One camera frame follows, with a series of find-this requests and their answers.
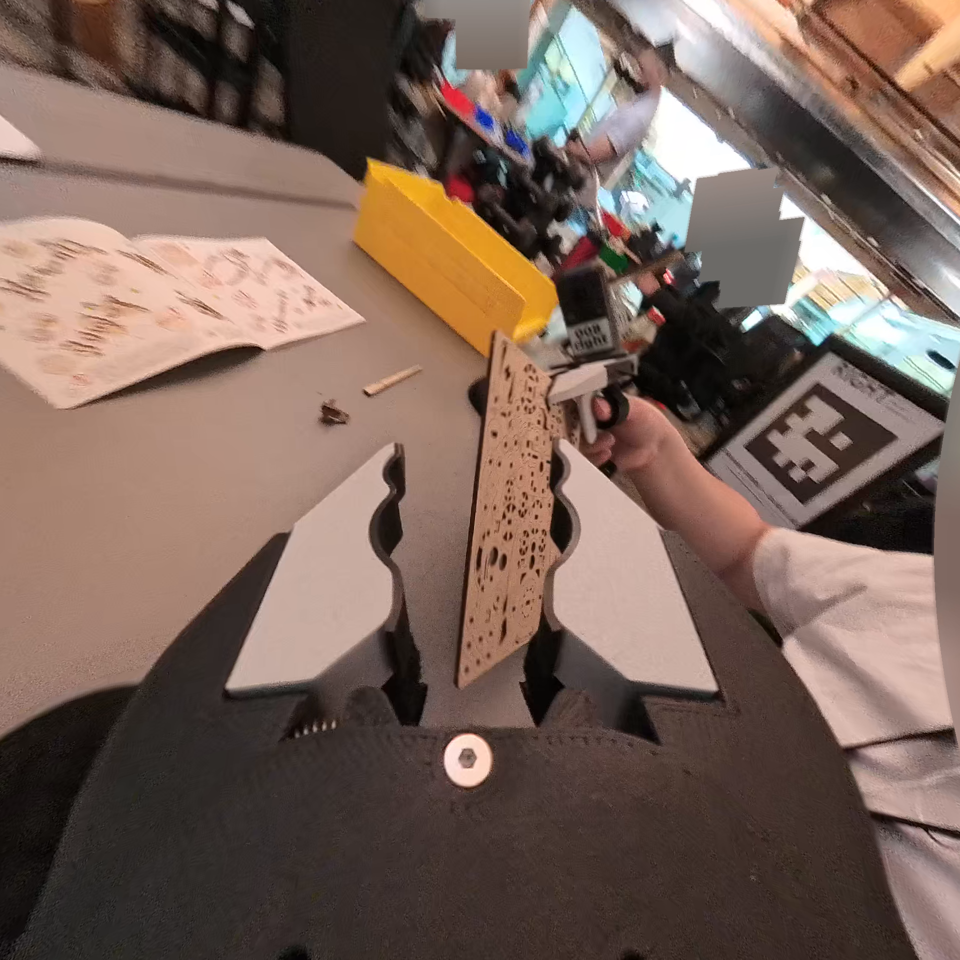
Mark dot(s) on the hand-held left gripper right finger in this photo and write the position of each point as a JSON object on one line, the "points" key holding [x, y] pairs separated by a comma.
{"points": [[630, 600]]}

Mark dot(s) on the person's right forearm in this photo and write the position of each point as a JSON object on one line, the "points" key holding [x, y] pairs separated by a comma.
{"points": [[705, 517]]}

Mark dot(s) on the yellow plastic bin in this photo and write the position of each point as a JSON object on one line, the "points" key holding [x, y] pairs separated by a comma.
{"points": [[450, 255]]}

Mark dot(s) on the person's right hand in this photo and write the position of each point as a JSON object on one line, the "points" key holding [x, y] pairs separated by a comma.
{"points": [[637, 439]]}

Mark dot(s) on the black ceiling beam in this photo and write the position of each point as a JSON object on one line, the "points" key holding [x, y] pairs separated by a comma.
{"points": [[825, 127]]}

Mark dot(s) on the small dark wood scrap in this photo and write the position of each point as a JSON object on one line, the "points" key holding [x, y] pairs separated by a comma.
{"points": [[333, 413]]}

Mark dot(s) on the black and white marker sign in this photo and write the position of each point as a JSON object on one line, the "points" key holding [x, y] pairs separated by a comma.
{"points": [[817, 442]]}

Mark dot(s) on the black textured mat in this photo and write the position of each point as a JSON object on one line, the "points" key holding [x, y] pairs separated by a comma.
{"points": [[480, 394]]}

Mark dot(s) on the small wooden stick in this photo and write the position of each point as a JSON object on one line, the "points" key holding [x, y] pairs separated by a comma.
{"points": [[391, 380]]}

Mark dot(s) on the dark storage shelves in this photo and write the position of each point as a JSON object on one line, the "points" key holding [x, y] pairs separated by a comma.
{"points": [[150, 60]]}

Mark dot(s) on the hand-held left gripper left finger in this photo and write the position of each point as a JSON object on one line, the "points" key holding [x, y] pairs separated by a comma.
{"points": [[322, 585]]}

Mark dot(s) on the printed instruction booklet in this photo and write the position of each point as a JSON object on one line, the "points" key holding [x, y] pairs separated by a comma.
{"points": [[150, 307]]}

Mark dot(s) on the white paper sheet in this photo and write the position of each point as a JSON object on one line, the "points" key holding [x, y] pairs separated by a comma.
{"points": [[15, 142]]}

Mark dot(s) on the laser-cut wooden parts sheet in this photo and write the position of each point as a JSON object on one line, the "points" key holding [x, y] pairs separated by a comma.
{"points": [[510, 525]]}

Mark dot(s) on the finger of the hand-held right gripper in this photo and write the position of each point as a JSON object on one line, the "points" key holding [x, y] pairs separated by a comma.
{"points": [[592, 364], [574, 384]]}

